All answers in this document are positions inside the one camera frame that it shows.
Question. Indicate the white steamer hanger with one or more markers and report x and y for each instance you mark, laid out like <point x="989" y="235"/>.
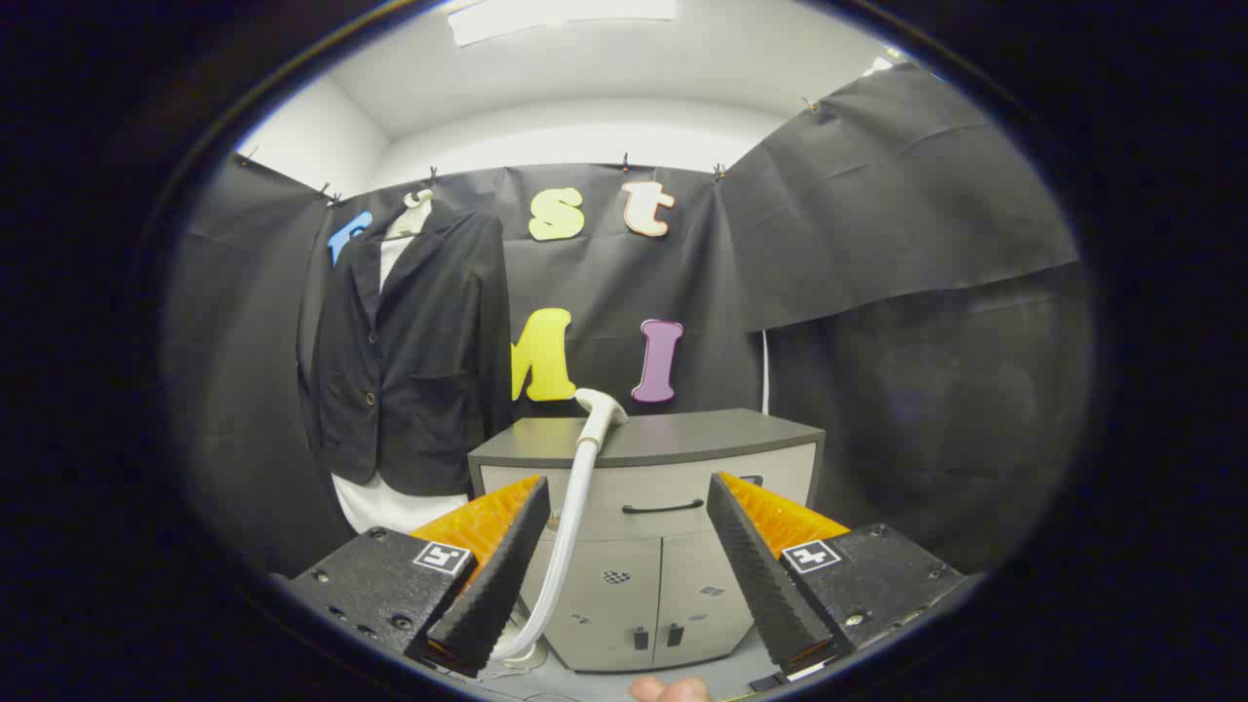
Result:
<point x="417" y="200"/>

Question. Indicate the black suit jacket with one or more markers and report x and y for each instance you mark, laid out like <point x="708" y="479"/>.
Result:
<point x="429" y="370"/>

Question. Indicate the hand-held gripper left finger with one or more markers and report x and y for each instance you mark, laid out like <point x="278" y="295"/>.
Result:
<point x="497" y="585"/>

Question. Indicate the black backdrop cloth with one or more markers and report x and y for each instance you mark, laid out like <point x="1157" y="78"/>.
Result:
<point x="877" y="244"/>

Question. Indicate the long ceiling light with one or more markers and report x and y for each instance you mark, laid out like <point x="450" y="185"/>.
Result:
<point x="561" y="15"/>

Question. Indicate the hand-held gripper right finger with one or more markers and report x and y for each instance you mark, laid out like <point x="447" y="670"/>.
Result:
<point x="756" y="575"/>

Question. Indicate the white shirt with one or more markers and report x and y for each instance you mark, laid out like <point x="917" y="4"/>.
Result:
<point x="390" y="507"/>

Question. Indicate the white garment steamer head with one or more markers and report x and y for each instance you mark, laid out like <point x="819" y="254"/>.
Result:
<point x="597" y="409"/>

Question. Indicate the white garment steamer base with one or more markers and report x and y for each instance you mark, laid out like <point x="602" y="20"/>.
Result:
<point x="525" y="656"/>

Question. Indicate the grey cabinet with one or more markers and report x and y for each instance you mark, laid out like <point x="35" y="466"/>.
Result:
<point x="643" y="458"/>

